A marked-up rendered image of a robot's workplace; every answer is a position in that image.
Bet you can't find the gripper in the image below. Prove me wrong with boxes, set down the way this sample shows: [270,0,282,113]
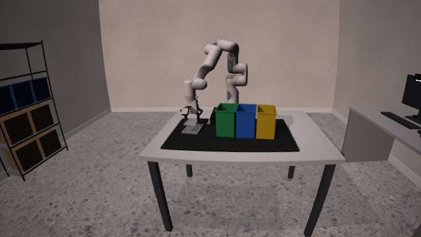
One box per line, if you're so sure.
[184,99,203,122]

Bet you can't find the black flat mat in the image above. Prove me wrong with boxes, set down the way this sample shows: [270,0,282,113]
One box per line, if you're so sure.
[161,118,299,152]

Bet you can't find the green open-top bin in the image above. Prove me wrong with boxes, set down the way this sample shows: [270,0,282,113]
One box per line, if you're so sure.
[214,103,238,138]

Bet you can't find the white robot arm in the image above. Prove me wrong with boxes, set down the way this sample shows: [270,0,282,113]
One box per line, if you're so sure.
[184,39,248,103]

